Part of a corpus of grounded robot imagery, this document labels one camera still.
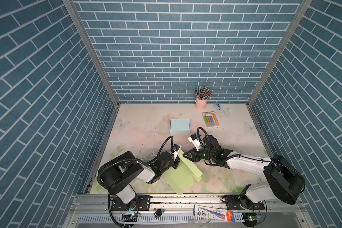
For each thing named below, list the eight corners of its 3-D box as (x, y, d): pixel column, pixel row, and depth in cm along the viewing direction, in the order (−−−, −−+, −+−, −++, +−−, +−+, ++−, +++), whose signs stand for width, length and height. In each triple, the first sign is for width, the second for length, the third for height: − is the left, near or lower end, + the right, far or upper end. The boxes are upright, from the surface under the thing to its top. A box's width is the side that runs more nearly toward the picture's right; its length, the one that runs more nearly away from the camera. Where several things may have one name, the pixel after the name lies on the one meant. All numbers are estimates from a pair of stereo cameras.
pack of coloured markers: (206, 127, 108) (207, 126, 106) (201, 114, 117) (201, 112, 115) (219, 126, 109) (219, 124, 108) (213, 112, 118) (213, 110, 117)
